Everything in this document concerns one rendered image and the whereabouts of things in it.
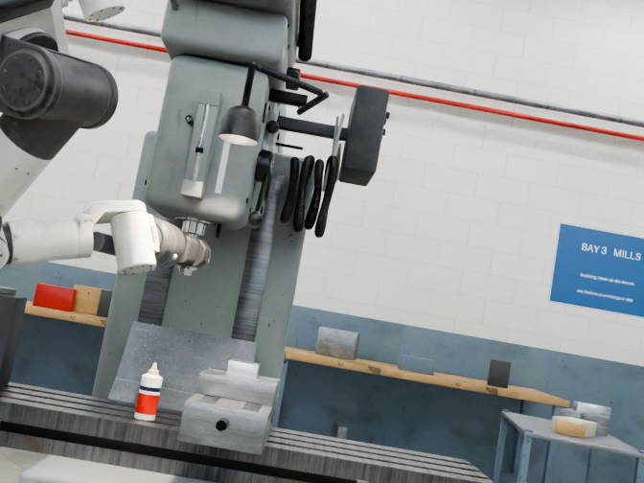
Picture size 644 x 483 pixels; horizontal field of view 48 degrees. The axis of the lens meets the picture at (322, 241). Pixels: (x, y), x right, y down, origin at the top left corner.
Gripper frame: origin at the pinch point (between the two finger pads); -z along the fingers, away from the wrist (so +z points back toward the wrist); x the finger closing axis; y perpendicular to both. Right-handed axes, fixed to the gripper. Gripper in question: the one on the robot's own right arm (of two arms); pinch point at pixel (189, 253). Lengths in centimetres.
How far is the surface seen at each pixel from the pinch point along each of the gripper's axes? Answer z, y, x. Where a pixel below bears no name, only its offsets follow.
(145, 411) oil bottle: 6.7, 31.8, -0.7
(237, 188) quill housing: 6.0, -13.7, -10.4
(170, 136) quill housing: 10.9, -21.4, 3.5
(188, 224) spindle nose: 2.4, -5.6, 0.3
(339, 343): -367, 22, 56
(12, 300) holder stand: 12.2, 15.6, 29.9
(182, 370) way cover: -30.1, 26.7, 10.8
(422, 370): -376, 30, -3
